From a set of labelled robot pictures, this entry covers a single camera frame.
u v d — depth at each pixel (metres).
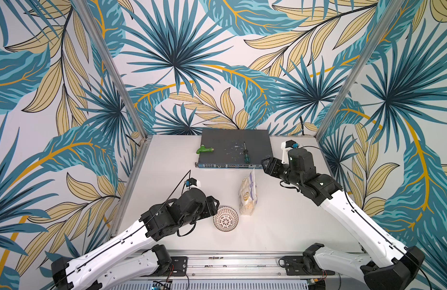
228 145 1.11
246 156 1.03
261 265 0.75
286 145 0.66
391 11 0.69
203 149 1.06
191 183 0.63
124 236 0.44
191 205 0.50
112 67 0.85
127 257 0.44
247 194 0.78
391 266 0.38
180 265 0.74
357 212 0.44
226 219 0.85
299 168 0.53
